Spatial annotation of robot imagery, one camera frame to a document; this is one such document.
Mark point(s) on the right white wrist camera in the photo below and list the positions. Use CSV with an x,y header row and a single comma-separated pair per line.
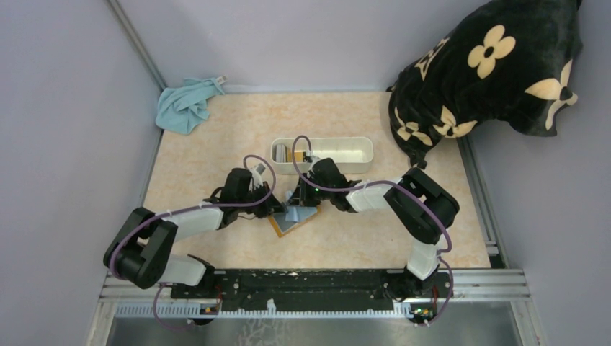
x,y
310,158

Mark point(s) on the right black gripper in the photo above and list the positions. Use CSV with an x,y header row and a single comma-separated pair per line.
x,y
300,197

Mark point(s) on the orange leather card holder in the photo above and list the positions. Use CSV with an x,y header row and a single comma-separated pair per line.
x,y
293,219

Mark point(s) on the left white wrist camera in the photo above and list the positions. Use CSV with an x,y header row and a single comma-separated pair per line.
x,y
257,175

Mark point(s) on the black floral pillow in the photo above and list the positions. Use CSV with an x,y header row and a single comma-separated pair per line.
x,y
508,60

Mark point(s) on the light blue cloth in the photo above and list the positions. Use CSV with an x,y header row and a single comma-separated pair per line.
x,y
181,109

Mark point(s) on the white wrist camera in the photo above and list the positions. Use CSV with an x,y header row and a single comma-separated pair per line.
x,y
257,175
310,158

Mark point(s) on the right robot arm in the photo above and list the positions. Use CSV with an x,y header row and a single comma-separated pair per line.
x,y
425,208

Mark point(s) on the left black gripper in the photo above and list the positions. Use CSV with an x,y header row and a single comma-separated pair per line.
x,y
274,209

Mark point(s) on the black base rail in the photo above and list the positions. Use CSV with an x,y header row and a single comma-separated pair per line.
x,y
313,290

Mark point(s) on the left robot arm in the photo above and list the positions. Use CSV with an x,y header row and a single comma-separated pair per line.
x,y
141,252

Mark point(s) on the white plastic bin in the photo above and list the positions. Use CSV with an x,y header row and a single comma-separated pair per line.
x,y
352,155

